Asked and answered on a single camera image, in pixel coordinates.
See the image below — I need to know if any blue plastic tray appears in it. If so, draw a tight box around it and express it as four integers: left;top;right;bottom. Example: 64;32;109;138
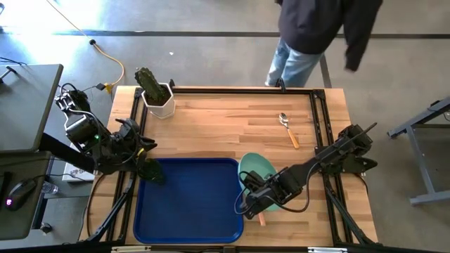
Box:
132;157;245;245

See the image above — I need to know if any grey metal table stand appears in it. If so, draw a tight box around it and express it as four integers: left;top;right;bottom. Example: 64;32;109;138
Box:
387;96;450;207

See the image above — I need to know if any person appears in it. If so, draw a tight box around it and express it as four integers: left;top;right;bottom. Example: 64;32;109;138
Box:
265;0;384;88

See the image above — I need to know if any yellow extension cable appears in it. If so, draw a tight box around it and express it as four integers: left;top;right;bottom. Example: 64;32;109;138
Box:
45;0;126;94

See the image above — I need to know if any white faceted plant pot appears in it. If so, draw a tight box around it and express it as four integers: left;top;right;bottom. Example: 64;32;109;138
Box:
140;82;176;119

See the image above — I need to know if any teal round plate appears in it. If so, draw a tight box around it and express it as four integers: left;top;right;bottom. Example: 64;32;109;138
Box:
238;152;283;212

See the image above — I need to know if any clear water bottle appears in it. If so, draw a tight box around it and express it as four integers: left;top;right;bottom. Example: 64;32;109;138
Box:
41;181;59;195

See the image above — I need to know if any grey desk crank handle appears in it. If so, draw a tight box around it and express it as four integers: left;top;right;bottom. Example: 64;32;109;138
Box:
0;65;18;84

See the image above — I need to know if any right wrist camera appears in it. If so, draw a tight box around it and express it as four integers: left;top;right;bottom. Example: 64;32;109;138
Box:
243;170;268;193

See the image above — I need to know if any white printed box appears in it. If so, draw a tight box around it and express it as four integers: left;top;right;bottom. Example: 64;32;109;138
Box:
63;142;96;183

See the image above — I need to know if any black aluminium table frame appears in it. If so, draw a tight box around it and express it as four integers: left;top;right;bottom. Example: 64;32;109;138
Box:
79;79;379;247

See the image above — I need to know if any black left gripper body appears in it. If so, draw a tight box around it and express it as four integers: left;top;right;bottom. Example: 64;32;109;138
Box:
115;118;143;156

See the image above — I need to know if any dark grey desk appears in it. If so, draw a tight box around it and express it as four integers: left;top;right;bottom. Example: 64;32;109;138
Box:
0;150;53;242

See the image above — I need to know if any spoon with wooden handle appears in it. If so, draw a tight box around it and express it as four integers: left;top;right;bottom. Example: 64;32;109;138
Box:
278;112;301;150

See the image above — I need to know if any green textured plastic cup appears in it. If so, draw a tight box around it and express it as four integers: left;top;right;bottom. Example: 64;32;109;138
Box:
138;157;166;186

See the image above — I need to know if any black computer mouse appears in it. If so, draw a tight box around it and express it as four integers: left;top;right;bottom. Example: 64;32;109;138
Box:
5;178;36;212

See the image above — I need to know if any light grey desk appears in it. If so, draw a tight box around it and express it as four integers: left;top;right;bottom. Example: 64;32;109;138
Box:
0;63;64;154

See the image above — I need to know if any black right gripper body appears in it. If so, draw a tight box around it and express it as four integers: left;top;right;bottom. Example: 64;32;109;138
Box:
262;169;304;207

